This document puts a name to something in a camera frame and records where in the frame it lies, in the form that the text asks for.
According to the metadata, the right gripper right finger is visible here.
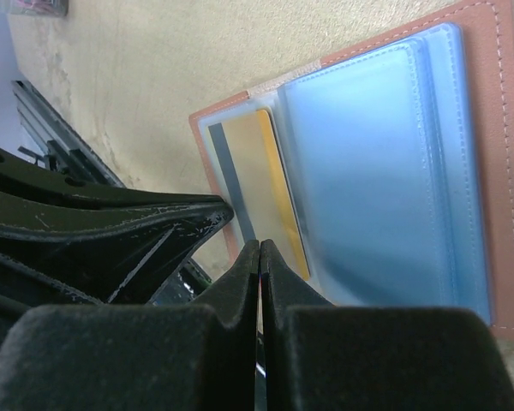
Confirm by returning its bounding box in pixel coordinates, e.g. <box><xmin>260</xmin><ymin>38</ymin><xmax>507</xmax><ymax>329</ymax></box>
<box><xmin>260</xmin><ymin>240</ymin><xmax>514</xmax><ymax>410</ymax></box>

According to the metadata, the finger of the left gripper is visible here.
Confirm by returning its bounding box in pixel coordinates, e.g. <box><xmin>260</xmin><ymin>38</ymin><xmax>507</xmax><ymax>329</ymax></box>
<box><xmin>0</xmin><ymin>184</ymin><xmax>232</xmax><ymax>308</ymax></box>
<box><xmin>0</xmin><ymin>148</ymin><xmax>227</xmax><ymax>210</ymax></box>

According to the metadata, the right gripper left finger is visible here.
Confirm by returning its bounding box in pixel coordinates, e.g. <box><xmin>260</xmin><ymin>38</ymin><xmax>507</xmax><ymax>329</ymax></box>
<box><xmin>0</xmin><ymin>241</ymin><xmax>260</xmax><ymax>410</ymax></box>

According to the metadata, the gold card from holder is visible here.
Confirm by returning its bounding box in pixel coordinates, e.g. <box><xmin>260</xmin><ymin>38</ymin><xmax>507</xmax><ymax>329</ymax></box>
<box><xmin>201</xmin><ymin>109</ymin><xmax>309</xmax><ymax>280</ymax></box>

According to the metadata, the pink leather card holder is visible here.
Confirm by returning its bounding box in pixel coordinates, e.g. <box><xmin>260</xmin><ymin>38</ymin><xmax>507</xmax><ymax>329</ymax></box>
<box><xmin>189</xmin><ymin>1</ymin><xmax>514</xmax><ymax>340</ymax></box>

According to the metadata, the clear jar of paper clips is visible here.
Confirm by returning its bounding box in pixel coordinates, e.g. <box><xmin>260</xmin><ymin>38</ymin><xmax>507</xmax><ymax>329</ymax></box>
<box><xmin>0</xmin><ymin>0</ymin><xmax>69</xmax><ymax>17</ymax></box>

